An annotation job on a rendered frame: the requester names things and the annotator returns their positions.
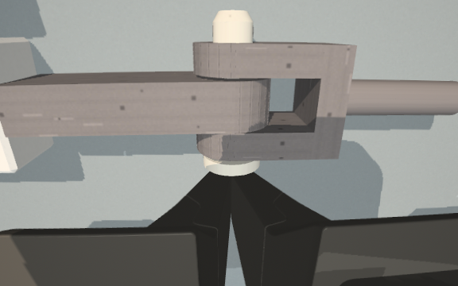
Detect grey metal clevis fork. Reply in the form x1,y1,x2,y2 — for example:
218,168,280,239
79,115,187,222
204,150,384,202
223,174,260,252
192,41,458,161

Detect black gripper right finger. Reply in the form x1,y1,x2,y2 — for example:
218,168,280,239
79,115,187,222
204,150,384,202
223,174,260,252
231,172,458,286

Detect cream headed pin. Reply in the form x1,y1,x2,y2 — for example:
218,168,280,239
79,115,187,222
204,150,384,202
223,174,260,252
204,10,260,176

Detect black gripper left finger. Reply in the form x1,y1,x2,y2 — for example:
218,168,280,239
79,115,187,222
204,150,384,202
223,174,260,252
0,172,231,286

